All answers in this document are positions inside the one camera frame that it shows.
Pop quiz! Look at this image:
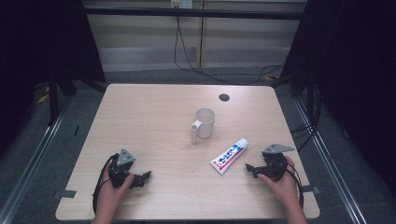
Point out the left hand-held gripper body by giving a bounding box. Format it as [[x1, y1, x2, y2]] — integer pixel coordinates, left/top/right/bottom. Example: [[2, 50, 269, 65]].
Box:
[[107, 147, 136, 189]]

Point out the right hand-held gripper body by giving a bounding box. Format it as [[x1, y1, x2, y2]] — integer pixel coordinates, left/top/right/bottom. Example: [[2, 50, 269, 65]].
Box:
[[254, 143, 295, 183]]

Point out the person's left hand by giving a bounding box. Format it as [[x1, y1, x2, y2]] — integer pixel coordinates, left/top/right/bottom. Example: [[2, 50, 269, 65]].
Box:
[[97, 161, 135, 216]]

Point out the person's right hand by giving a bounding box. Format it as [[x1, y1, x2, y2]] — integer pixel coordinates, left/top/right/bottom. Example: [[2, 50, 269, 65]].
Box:
[[257, 155, 301, 210]]

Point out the white toothpaste tube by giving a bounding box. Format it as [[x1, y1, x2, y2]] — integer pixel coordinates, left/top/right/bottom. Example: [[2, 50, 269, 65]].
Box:
[[208, 137, 250, 176]]

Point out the grey tape strip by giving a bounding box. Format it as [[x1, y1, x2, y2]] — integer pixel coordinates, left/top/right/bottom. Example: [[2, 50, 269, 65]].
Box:
[[301, 185, 321, 196], [51, 189, 78, 201]]

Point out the white cup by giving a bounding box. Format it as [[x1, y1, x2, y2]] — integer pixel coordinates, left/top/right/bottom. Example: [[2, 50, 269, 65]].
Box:
[[190, 107, 217, 146]]

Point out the black metal stand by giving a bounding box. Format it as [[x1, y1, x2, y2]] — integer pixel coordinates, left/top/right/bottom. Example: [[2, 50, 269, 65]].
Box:
[[46, 78, 61, 127]]

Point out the yellow floor object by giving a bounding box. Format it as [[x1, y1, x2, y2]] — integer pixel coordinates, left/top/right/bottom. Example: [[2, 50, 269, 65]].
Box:
[[35, 92, 50, 105]]

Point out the black curtain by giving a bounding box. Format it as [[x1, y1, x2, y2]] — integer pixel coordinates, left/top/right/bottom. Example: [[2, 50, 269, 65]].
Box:
[[279, 0, 396, 197], [0, 0, 106, 157]]

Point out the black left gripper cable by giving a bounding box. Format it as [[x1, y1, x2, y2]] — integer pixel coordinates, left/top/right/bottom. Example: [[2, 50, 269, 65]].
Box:
[[92, 153, 120, 216]]

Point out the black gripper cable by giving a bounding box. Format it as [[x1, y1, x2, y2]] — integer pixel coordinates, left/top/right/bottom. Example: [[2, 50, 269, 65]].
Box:
[[274, 160, 305, 210], [92, 153, 120, 216]]

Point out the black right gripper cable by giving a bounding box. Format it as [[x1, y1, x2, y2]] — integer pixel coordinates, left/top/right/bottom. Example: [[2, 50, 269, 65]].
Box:
[[274, 160, 305, 210]]

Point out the black cable bundle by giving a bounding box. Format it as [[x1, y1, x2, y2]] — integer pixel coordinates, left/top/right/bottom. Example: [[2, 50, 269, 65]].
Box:
[[290, 82, 323, 154]]

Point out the metal floor rail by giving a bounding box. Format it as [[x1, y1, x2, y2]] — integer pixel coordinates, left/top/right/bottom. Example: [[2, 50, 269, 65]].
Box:
[[292, 96, 370, 224], [0, 99, 74, 224]]

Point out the long black wall cable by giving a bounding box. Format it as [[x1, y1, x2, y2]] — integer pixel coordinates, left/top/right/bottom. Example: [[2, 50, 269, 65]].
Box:
[[173, 15, 286, 86]]

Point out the black horizontal frame bar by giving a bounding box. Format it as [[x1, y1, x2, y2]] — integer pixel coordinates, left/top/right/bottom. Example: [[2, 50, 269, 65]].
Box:
[[83, 7, 308, 21]]

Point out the white wall outlet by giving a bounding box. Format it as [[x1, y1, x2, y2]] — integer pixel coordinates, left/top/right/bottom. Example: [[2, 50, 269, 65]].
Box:
[[169, 0, 194, 10]]

